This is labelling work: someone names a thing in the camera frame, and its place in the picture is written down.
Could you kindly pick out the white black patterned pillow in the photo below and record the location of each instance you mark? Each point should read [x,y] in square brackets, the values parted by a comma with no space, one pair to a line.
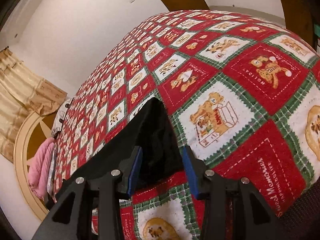
[60,117]

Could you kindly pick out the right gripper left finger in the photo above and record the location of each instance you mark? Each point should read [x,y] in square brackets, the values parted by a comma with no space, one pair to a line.
[71,216]

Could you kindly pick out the grey white patterned pillow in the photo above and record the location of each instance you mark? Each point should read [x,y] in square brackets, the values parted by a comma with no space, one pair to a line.
[50,181]

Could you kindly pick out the beige patterned curtain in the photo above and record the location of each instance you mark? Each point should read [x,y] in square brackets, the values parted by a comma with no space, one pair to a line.
[22,92]

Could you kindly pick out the black pants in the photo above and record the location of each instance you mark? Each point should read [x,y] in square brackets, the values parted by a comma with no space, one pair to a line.
[152,131]

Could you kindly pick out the cream wooden headboard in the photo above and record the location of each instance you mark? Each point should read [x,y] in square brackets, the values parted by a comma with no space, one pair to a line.
[32,133]

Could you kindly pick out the red patchwork bedspread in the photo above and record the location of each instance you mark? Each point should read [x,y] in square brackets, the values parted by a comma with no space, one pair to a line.
[242,92]

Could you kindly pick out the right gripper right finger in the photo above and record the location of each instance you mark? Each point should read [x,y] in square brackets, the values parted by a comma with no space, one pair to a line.
[234,208]

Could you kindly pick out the pink folded blanket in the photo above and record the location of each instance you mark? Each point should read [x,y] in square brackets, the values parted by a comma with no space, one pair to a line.
[39,168]

